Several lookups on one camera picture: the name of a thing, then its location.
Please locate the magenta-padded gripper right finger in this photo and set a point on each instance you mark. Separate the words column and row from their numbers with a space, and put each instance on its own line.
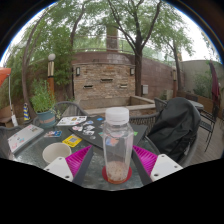
column 161, row 166

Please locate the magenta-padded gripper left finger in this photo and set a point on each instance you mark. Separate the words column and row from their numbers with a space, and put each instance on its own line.
column 61, row 166

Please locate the clear plastic bottle white cap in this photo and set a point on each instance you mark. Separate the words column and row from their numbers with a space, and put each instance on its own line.
column 117, row 146

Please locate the white ceramic mug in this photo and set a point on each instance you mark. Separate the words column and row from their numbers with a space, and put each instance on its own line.
column 55, row 155

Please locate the yellow card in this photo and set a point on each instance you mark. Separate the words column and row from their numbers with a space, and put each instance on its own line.
column 72, row 140

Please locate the small colourful card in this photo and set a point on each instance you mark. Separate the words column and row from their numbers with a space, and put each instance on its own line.
column 52, row 134

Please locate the black jacket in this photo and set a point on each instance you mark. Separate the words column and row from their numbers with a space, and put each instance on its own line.
column 175, row 128

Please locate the black laptop with stickers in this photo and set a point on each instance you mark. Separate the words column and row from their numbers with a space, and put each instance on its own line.
column 91, row 138

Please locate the flat round red coaster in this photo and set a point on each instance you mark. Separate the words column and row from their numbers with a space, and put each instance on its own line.
column 104, row 175

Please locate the silver laptop with stickers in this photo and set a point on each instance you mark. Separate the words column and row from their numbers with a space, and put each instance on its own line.
column 25, row 138

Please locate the white sticker sheet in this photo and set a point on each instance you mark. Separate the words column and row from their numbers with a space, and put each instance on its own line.
column 71, row 120

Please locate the yellow blue striped cone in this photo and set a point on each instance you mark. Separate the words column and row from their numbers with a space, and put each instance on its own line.
column 26, row 113

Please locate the black metal chair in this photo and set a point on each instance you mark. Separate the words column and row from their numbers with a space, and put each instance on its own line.
column 210, row 123

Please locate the white pole stand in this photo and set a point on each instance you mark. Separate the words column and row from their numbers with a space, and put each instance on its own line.
column 14, row 120

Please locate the green plant in blue pot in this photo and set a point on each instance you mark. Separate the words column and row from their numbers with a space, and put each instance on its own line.
column 42, row 96

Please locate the wooden bench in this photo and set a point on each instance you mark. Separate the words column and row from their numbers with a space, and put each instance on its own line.
column 5, row 113

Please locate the large branching tree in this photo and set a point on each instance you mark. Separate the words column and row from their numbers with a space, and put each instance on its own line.
column 138, row 76

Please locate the thin dark tree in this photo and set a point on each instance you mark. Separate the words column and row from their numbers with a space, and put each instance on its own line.
column 178, row 73

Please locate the closed maroon umbrella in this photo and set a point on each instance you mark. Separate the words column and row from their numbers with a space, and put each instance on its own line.
column 215, row 85

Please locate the slender leaning tree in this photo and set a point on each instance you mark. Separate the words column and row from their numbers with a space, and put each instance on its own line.
column 24, row 76

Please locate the orange patio umbrella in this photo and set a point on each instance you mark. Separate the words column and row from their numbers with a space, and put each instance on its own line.
column 4, row 75

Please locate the grey wall box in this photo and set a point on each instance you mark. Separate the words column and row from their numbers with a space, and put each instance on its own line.
column 145, row 89

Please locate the black wall lamp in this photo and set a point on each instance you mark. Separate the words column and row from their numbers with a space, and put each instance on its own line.
column 78, row 71
column 132, row 71

